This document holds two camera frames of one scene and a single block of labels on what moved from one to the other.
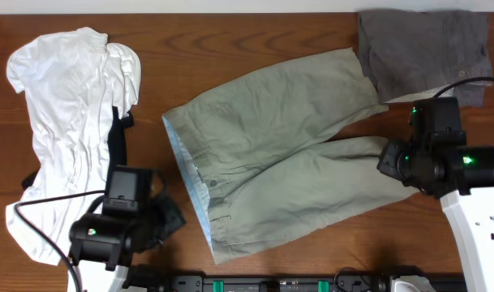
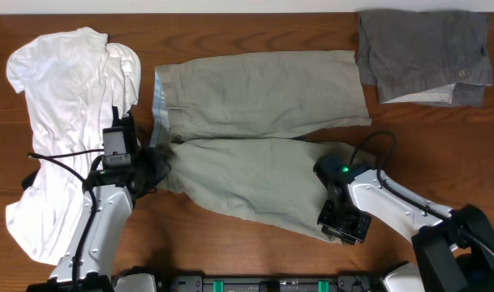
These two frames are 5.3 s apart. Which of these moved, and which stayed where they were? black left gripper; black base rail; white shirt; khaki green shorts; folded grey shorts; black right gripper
Moved: black left gripper; black right gripper; khaki green shorts
Stayed: black base rail; folded grey shorts; white shirt
